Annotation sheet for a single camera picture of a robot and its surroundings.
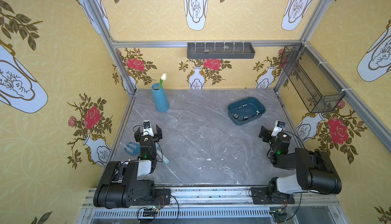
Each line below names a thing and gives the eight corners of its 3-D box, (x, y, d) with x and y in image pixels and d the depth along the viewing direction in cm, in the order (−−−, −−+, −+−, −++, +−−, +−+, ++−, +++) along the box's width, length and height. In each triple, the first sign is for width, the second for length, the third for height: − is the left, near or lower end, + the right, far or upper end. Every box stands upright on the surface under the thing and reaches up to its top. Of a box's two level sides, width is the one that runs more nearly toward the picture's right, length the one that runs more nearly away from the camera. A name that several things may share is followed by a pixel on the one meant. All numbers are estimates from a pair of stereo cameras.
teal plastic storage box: (236, 127, 102) (237, 123, 98) (223, 110, 111) (224, 106, 107) (266, 114, 109) (268, 110, 105) (251, 99, 118) (253, 94, 114)
